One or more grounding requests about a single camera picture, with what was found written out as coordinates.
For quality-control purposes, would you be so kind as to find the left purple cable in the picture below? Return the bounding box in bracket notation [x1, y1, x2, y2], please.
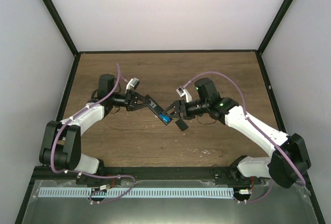
[50, 63, 137, 205]

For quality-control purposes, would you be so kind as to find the purple cable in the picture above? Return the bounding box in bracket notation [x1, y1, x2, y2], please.
[50, 63, 137, 205]
[182, 71, 306, 204]

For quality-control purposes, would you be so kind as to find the black remote control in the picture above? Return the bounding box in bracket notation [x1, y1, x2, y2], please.
[148, 95, 172, 126]

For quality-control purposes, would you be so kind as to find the light blue slotted cable duct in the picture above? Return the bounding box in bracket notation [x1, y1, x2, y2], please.
[37, 187, 234, 199]

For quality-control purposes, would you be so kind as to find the black aluminium frame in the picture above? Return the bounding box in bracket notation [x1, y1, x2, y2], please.
[16, 0, 325, 223]

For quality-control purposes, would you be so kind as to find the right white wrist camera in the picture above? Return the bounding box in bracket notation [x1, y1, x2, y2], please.
[176, 86, 192, 102]

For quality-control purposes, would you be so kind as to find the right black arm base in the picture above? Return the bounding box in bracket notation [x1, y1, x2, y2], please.
[212, 158, 262, 185]

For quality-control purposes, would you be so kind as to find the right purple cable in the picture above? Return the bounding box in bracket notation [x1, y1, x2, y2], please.
[182, 71, 306, 204]

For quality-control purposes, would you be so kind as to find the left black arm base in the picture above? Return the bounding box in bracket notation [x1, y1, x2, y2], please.
[76, 167, 122, 186]

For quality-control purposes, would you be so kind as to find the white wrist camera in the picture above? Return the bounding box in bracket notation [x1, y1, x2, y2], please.
[126, 78, 140, 92]
[176, 86, 192, 102]

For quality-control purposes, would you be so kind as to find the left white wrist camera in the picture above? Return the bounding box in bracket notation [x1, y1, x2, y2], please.
[126, 78, 140, 92]

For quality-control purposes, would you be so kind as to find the black battery cover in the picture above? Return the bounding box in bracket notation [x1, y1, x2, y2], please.
[175, 119, 189, 131]

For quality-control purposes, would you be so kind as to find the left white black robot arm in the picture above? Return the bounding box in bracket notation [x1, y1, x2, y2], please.
[39, 74, 148, 185]

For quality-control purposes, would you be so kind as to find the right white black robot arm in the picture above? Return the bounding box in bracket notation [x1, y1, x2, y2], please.
[162, 78, 311, 188]

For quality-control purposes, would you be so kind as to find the blue battery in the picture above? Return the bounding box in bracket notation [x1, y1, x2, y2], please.
[159, 114, 171, 123]

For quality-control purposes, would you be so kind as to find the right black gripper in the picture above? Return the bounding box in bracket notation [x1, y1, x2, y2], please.
[164, 99, 209, 120]

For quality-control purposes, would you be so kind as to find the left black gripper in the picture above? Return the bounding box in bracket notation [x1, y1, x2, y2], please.
[110, 90, 151, 112]

